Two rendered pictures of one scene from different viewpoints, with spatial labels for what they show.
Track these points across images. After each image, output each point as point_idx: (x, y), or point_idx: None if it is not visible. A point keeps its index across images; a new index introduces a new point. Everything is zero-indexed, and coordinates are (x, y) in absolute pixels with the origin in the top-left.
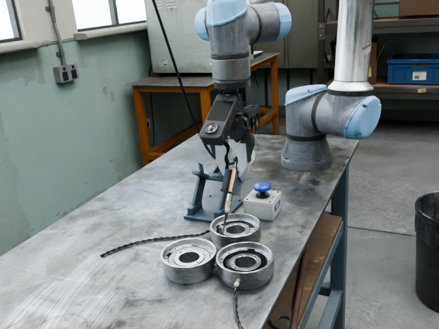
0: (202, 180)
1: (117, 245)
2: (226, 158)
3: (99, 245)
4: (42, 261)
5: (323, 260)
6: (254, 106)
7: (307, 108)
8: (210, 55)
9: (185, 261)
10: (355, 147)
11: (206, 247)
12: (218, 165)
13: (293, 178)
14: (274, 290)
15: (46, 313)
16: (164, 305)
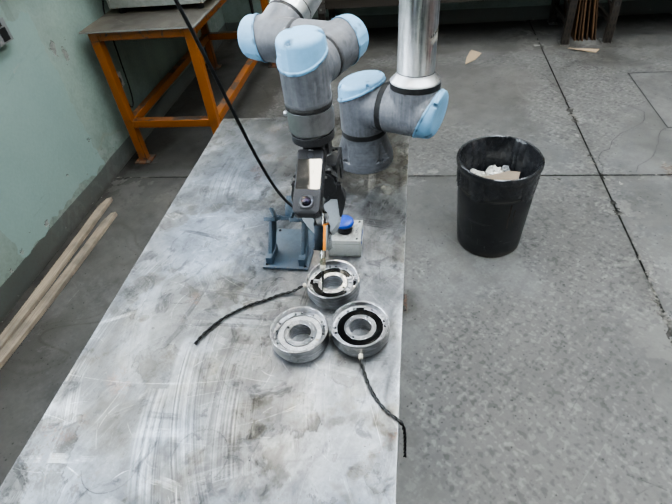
0: (273, 222)
1: (205, 323)
2: None
3: (184, 327)
4: (128, 365)
5: None
6: (336, 149)
7: (368, 107)
8: (285, 106)
9: (294, 333)
10: None
11: (312, 315)
12: (305, 221)
13: (360, 186)
14: (395, 351)
15: (172, 435)
16: (295, 395)
